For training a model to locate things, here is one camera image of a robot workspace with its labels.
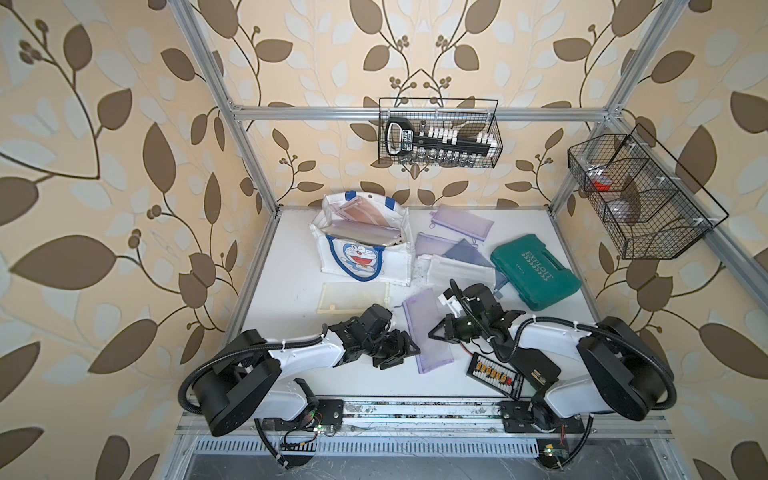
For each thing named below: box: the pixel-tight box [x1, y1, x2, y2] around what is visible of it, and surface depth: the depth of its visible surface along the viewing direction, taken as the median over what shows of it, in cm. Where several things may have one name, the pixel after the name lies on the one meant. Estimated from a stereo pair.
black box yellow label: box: [510, 347, 561, 388], surface depth 80 cm
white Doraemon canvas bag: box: [310, 193, 412, 287], surface depth 93 cm
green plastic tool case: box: [490, 234, 582, 310], surface depth 99 cm
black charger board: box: [466, 352, 525, 401], surface depth 81 cm
